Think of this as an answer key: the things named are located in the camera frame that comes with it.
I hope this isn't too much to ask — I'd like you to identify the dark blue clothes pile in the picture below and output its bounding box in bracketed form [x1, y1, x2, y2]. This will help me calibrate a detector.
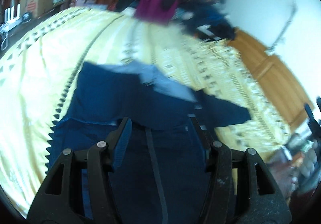
[174, 0, 236, 40]

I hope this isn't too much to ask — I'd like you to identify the magenta garment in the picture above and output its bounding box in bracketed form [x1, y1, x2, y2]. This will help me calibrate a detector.
[134, 0, 180, 25]

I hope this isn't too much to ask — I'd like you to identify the yellow patterned bedspread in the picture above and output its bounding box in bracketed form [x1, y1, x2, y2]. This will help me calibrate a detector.
[1, 7, 291, 217]

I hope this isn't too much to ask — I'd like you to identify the wooden headboard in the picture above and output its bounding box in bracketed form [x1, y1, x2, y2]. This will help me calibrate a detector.
[229, 28, 314, 132]

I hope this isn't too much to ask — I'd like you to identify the navy blue shirt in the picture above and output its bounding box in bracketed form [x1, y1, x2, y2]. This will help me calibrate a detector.
[47, 61, 251, 223]

